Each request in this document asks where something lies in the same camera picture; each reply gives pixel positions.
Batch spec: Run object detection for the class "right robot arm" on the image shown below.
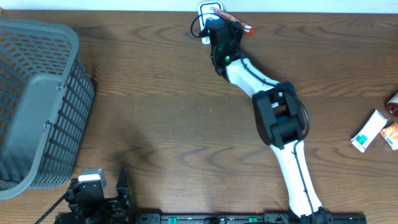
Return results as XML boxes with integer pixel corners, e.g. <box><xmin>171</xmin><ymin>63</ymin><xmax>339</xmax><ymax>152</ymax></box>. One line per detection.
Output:
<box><xmin>197</xmin><ymin>15</ymin><xmax>326</xmax><ymax>223</ymax></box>

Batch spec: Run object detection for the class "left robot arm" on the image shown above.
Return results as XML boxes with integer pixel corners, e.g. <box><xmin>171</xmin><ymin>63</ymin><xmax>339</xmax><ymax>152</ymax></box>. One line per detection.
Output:
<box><xmin>55</xmin><ymin>169</ymin><xmax>134</xmax><ymax>224</ymax></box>

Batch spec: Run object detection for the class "green lid white jar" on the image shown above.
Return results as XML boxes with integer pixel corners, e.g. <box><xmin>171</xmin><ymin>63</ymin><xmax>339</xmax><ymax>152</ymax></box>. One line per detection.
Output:
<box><xmin>386</xmin><ymin>93</ymin><xmax>398</xmax><ymax>117</ymax></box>

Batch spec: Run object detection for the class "white barcode scanner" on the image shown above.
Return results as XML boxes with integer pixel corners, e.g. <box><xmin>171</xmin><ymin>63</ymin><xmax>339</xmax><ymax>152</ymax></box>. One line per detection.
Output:
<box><xmin>197</xmin><ymin>1</ymin><xmax>223</xmax><ymax>31</ymax></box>

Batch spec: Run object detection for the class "grey plastic mesh basket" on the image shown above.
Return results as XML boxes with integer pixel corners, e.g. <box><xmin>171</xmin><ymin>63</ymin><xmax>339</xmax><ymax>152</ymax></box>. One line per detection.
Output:
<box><xmin>1</xmin><ymin>17</ymin><xmax>95</xmax><ymax>200</ymax></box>

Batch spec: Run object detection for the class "orange red candy wrapper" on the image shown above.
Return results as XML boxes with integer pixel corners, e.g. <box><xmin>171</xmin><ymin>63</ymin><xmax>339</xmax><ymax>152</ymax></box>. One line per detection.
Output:
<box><xmin>211</xmin><ymin>7</ymin><xmax>256</xmax><ymax>37</ymax></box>

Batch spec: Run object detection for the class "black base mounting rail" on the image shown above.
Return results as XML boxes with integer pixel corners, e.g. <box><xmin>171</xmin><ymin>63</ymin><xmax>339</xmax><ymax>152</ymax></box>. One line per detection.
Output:
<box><xmin>132</xmin><ymin>212</ymin><xmax>367</xmax><ymax>224</ymax></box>

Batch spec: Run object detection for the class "white green Panadol box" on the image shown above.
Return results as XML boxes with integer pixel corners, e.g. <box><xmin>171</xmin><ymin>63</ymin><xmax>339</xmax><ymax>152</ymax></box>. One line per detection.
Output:
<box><xmin>350</xmin><ymin>110</ymin><xmax>387</xmax><ymax>152</ymax></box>

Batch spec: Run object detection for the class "orange snack packet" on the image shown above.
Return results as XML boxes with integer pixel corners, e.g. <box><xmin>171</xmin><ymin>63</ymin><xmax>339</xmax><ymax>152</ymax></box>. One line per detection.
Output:
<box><xmin>380</xmin><ymin>123</ymin><xmax>398</xmax><ymax>151</ymax></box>

